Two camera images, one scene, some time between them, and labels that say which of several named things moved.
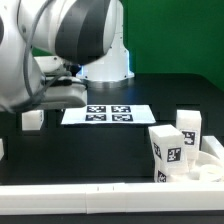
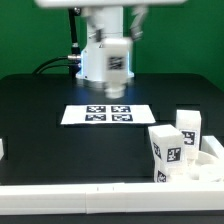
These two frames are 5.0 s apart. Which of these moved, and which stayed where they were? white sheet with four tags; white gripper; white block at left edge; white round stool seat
Moved: white gripper
Stayed: white block at left edge; white sheet with four tags; white round stool seat
